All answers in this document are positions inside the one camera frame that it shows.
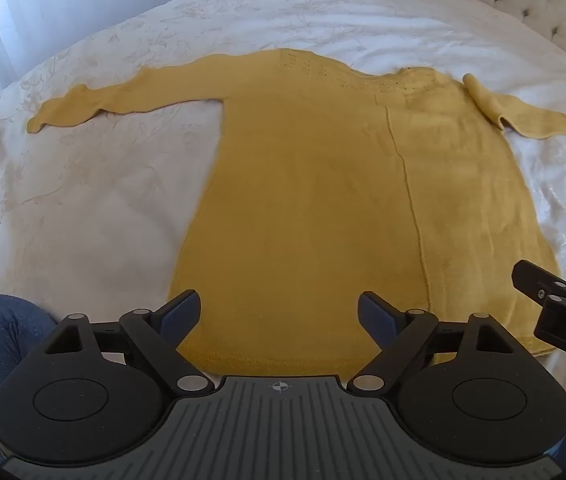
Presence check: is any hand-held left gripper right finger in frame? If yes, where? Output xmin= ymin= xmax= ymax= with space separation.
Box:
xmin=345 ymin=291 xmax=514 ymax=395

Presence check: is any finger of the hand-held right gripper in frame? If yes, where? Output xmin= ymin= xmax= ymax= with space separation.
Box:
xmin=512 ymin=260 xmax=566 ymax=309

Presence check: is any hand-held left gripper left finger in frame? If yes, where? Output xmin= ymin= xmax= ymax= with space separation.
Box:
xmin=43 ymin=289 xmax=216 ymax=395

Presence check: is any yellow knit sweater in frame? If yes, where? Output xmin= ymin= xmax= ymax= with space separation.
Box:
xmin=26 ymin=49 xmax=566 ymax=378

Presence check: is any white embroidered bedspread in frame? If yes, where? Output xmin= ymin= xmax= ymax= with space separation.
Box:
xmin=0 ymin=0 xmax=566 ymax=361

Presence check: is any cream tufted headboard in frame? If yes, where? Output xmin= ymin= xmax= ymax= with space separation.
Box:
xmin=385 ymin=0 xmax=566 ymax=81

